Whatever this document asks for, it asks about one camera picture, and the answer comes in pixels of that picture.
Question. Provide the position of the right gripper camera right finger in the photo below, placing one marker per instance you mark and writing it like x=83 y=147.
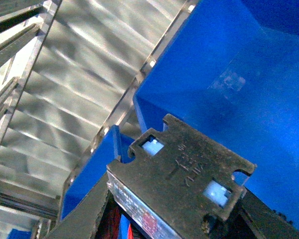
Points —
x=256 y=220

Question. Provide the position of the right blue plastic bin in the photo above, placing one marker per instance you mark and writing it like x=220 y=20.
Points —
x=232 y=72

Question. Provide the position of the left blue plastic bin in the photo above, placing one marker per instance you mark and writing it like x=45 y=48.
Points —
x=114 y=145

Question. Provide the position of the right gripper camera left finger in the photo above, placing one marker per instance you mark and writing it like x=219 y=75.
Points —
x=84 y=220

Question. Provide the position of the red mushroom push button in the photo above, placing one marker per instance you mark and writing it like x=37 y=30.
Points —
x=180 y=183

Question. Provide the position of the blue plastic bin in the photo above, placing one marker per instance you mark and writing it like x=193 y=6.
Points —
x=114 y=145
x=232 y=72

